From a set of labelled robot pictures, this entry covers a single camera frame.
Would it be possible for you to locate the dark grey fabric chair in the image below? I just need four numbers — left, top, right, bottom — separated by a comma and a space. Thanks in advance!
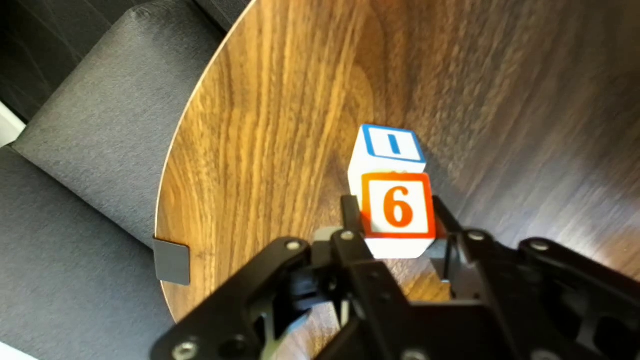
0, 0, 235, 360

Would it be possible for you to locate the black table edge tab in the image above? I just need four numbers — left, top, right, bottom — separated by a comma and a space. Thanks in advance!
151, 236, 194, 288

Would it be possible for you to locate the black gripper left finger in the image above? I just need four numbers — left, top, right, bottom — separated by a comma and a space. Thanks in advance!
148, 192, 366, 360

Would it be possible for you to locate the wooden block red six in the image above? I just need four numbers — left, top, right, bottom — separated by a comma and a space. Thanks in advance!
358, 171, 439, 263

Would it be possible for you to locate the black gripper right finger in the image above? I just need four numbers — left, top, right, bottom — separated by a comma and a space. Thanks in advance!
428, 192, 640, 360

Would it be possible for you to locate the wooden block blue one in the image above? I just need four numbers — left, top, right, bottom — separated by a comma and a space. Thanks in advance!
346, 122, 428, 203

